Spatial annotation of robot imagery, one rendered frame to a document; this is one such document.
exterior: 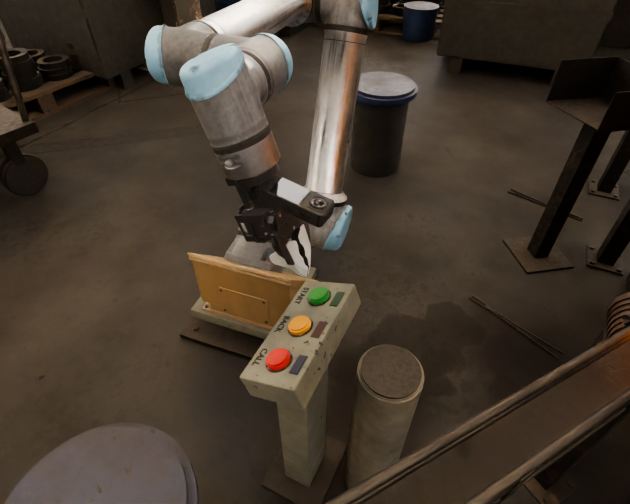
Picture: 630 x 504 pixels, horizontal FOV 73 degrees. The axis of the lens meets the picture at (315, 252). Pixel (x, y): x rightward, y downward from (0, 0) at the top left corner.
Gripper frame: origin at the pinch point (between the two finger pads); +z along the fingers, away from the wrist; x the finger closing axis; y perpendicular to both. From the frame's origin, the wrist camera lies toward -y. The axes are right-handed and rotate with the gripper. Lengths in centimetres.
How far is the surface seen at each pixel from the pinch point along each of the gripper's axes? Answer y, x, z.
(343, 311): -5.5, 1.6, 7.8
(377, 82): 42, -144, 9
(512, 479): -35.6, 23.7, 5.8
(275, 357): 0.0, 15.1, 5.6
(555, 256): -31, -109, 81
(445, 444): -29.1, 23.3, 3.2
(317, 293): -0.1, 0.0, 5.6
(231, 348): 55, -14, 48
